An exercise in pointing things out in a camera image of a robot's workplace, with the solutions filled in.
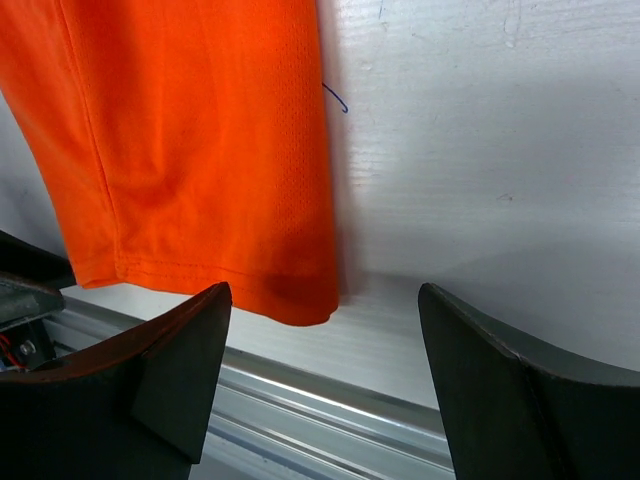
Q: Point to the orange t shirt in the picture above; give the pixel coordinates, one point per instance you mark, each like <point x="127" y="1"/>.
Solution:
<point x="183" y="144"/>

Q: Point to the aluminium rail frame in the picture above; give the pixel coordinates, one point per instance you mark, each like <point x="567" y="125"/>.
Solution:
<point x="271" y="420"/>

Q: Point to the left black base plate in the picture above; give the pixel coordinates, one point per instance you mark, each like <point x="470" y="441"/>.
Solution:
<point x="31" y="284"/>

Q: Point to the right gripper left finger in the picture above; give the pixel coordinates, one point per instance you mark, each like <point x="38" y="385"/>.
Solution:
<point x="134" y="406"/>

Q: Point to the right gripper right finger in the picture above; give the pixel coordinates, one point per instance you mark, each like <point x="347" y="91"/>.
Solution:
<point x="516" y="407"/>

